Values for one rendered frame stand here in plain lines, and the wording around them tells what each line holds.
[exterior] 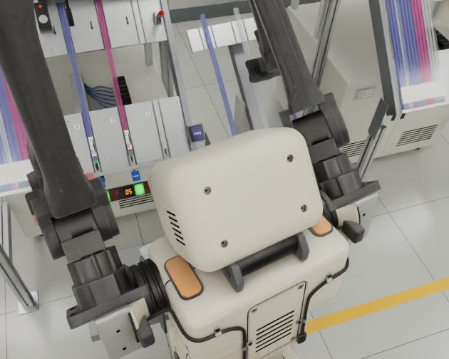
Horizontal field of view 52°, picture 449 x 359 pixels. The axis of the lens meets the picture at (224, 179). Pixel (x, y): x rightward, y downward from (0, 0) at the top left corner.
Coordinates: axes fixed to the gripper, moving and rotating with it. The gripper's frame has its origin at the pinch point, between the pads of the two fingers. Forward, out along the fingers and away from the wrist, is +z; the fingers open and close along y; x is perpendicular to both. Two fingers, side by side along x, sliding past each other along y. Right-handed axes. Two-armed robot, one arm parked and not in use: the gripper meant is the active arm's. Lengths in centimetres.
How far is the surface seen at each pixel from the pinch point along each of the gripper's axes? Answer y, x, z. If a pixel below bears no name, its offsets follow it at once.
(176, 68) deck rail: 21.7, -8.2, 8.0
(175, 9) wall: -37, -81, 183
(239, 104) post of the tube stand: 3.1, 7.4, 9.9
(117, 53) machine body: 29, -31, 69
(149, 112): 33.5, 2.9, 10.3
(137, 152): 40.4, 14.5, 11.2
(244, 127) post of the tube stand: 1.6, 15.3, 15.4
